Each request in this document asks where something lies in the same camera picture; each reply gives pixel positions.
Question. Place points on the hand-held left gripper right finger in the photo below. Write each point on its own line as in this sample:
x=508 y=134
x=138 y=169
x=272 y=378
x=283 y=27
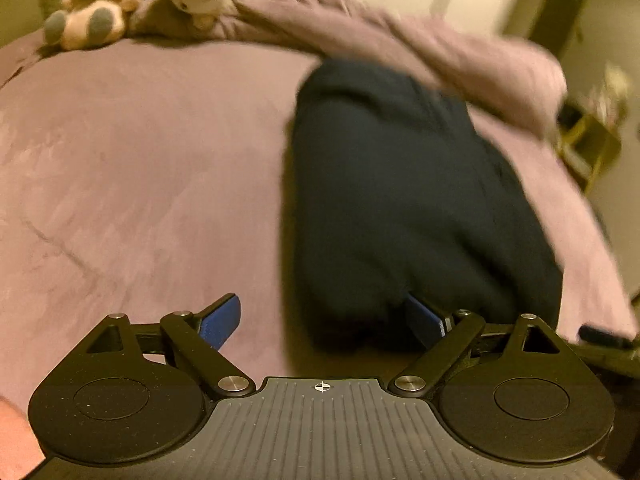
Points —
x=425 y=322

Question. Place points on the brown purple pillow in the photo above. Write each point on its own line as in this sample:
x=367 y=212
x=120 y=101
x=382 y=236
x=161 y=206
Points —
x=155 y=17

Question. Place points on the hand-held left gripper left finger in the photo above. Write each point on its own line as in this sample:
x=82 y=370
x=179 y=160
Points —
x=220 y=322

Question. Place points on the yellow side shelf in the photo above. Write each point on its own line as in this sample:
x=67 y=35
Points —
x=592 y=147

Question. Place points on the pink bed sheet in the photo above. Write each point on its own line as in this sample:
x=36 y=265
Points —
x=140 y=175

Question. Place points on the pink teddy bear plush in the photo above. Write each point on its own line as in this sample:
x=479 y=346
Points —
x=95 y=15

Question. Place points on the dark navy garment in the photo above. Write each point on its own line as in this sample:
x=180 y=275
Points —
x=400 y=200

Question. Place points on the purple duvet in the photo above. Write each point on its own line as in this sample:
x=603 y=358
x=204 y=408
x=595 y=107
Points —
x=410 y=35

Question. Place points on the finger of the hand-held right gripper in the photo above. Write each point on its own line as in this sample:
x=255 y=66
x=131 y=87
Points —
x=605 y=336

